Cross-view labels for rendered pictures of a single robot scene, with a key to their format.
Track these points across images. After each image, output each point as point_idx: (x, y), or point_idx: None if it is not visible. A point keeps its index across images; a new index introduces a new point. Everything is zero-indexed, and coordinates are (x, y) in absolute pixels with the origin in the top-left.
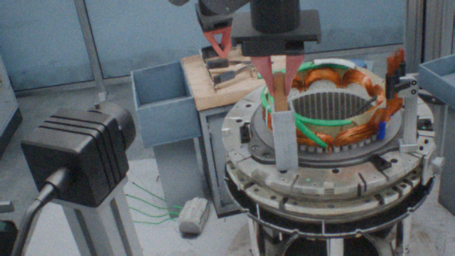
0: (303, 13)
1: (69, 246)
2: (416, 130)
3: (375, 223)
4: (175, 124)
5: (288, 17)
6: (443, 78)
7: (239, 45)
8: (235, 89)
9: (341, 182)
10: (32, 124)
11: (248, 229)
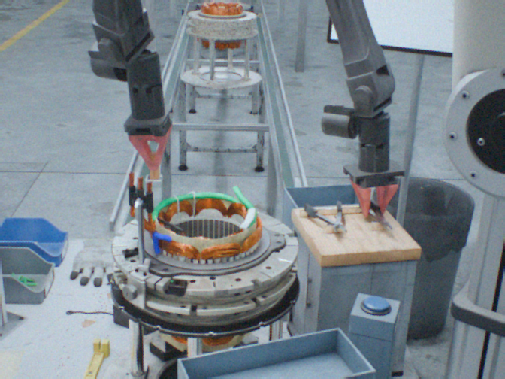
0: (156, 120)
1: None
2: (164, 273)
3: (114, 290)
4: (290, 219)
5: (131, 107)
6: (347, 373)
7: (378, 216)
8: (304, 224)
9: (119, 238)
10: None
11: (258, 337)
